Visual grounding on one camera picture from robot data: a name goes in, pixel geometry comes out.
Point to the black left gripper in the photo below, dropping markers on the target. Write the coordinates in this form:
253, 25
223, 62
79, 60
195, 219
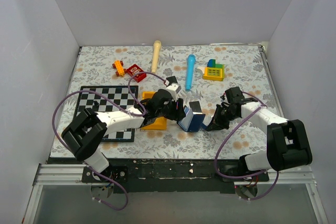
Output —
178, 111

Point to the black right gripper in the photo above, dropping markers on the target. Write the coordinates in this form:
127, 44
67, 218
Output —
216, 119

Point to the blue leather card holder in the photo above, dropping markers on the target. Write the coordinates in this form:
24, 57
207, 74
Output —
192, 122

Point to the black credit card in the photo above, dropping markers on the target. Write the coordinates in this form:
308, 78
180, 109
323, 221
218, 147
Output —
171, 80

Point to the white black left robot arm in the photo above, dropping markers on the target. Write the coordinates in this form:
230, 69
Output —
84, 134

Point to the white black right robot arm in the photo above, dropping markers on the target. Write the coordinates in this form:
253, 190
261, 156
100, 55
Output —
287, 144

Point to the yellow plastic bin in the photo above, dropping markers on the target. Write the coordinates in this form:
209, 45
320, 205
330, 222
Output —
154, 119

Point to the yellow green toy brick house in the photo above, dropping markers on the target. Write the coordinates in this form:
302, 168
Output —
213, 71

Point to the blue toy microphone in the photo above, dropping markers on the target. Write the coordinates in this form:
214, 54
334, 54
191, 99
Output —
191, 60

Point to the red owl toy block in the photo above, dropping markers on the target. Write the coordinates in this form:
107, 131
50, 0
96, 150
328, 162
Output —
136, 72

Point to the cream toy microphone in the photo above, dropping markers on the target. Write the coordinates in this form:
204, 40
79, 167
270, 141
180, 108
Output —
155, 57

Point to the black silver chessboard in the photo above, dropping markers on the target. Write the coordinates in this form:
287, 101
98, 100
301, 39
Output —
118, 94

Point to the yellow toy brick car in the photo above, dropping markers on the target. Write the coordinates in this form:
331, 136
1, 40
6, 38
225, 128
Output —
119, 69

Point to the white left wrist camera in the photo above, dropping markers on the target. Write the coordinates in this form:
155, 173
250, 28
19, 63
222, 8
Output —
173, 88

